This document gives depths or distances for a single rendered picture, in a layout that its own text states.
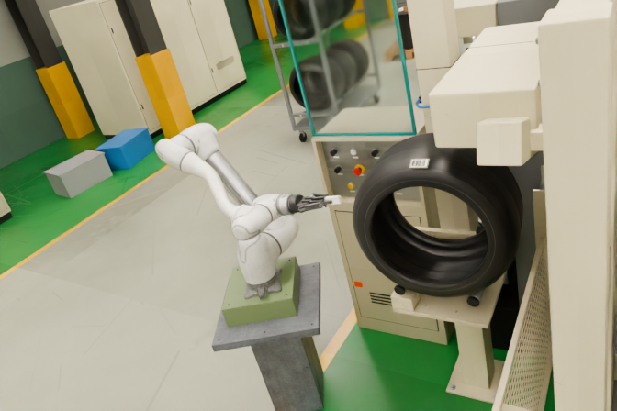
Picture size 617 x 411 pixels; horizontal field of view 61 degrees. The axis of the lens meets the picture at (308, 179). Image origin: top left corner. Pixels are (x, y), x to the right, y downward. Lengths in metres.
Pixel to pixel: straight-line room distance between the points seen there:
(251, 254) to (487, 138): 1.44
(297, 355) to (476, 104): 1.73
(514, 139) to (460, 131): 0.18
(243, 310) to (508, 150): 1.61
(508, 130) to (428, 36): 0.82
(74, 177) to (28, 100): 3.03
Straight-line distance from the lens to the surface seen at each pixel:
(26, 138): 9.61
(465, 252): 2.17
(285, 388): 2.86
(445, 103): 1.33
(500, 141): 1.22
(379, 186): 1.79
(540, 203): 2.06
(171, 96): 7.40
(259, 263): 2.42
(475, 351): 2.74
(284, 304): 2.45
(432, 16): 1.94
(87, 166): 6.94
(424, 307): 2.15
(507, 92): 1.29
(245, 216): 2.12
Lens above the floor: 2.22
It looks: 25 degrees down
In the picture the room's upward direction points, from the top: 15 degrees counter-clockwise
